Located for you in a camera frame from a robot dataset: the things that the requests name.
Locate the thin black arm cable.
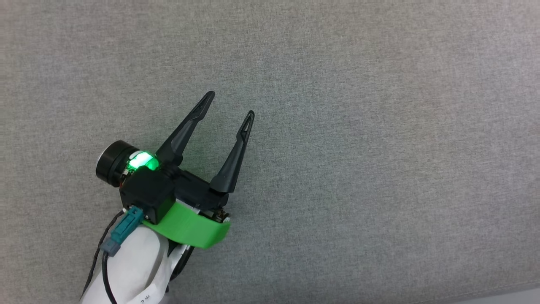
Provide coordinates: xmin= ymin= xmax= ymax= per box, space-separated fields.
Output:
xmin=80 ymin=211 xmax=125 ymax=299

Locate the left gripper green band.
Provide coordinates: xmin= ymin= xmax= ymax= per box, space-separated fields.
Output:
xmin=96 ymin=91 xmax=256 ymax=250

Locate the black cable with teal connector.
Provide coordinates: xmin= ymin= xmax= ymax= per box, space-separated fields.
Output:
xmin=101 ymin=206 xmax=145 ymax=304

